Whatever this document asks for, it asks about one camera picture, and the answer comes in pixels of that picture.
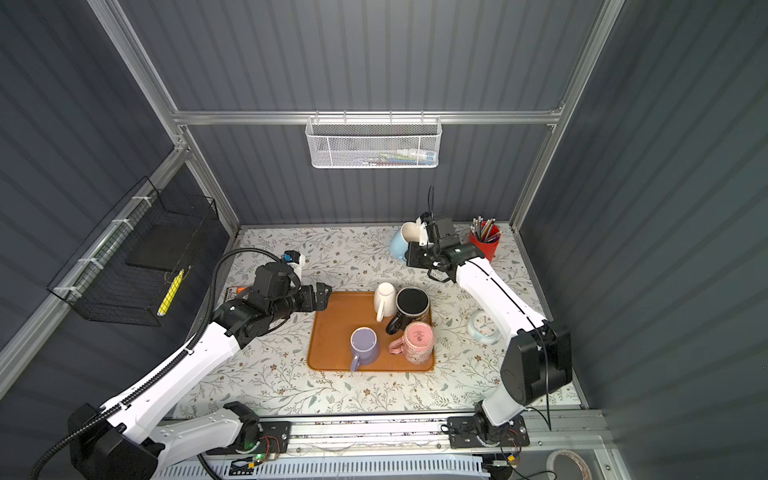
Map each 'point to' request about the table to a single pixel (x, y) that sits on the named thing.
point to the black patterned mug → (412, 305)
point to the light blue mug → (409, 232)
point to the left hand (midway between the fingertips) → (317, 288)
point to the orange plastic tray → (329, 335)
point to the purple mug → (364, 346)
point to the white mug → (385, 301)
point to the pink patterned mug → (417, 343)
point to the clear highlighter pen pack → (233, 291)
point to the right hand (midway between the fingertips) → (410, 255)
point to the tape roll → (551, 458)
